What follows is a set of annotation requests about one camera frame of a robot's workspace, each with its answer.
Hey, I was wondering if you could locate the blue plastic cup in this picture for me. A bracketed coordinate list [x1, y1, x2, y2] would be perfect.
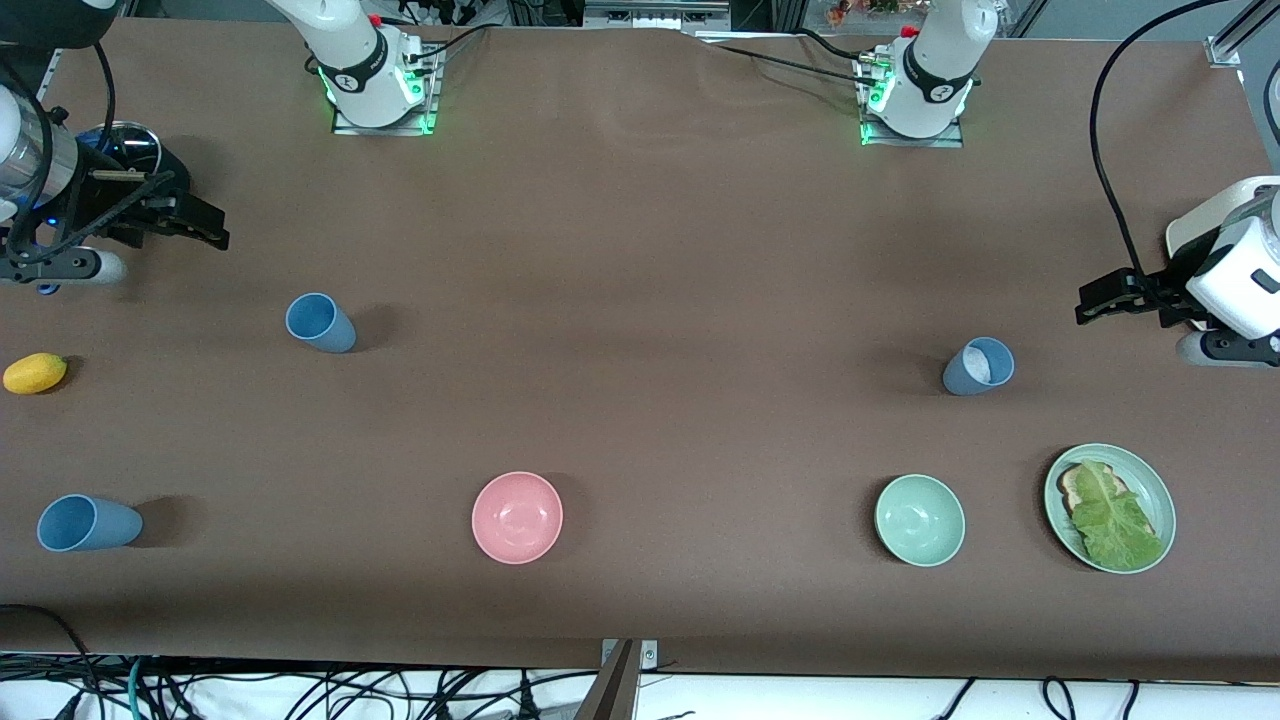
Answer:
[36, 494, 144, 553]
[285, 292, 358, 354]

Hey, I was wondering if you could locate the blue cup holding white tissue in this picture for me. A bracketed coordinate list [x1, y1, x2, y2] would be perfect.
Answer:
[941, 337, 1016, 397]

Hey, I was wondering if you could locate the pale green plate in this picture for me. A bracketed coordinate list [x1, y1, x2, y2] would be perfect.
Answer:
[1043, 443, 1177, 575]

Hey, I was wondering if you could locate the yellow lemon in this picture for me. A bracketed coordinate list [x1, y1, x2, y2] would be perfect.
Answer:
[2, 352, 69, 396]

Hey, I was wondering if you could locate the slice of bread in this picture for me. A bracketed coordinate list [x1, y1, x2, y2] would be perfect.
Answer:
[1060, 462, 1156, 537]

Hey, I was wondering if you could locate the green lettuce leaf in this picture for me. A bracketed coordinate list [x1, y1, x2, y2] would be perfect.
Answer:
[1070, 460, 1166, 569]

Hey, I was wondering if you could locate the pale green bowl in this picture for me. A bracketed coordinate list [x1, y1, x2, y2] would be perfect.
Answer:
[874, 473, 967, 569]

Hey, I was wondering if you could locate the pink bowl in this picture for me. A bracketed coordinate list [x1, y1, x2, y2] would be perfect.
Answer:
[471, 471, 564, 566]

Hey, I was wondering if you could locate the brown table cover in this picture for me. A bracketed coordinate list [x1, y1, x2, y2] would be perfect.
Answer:
[0, 15, 1280, 683]

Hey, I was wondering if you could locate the dark metal table leg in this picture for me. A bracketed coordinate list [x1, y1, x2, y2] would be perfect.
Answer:
[573, 640, 642, 720]

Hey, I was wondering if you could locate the long black arm cable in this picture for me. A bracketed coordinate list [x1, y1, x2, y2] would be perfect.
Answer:
[1089, 0, 1243, 293]

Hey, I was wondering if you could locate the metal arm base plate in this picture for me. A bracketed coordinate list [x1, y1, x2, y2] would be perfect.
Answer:
[857, 55, 967, 150]
[330, 45, 442, 137]

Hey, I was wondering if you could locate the aluminium frame profile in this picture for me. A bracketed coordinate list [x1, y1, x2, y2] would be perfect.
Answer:
[1204, 0, 1280, 70]

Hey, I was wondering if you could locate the black base cable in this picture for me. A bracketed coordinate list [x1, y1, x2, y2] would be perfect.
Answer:
[405, 24, 492, 67]
[700, 40, 879, 91]
[793, 28, 876, 65]

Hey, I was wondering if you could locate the aluminium rack frame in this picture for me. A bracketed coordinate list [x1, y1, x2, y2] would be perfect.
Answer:
[583, 0, 733, 33]

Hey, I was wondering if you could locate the metal table bracket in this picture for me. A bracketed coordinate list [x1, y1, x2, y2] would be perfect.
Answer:
[599, 639, 659, 673]

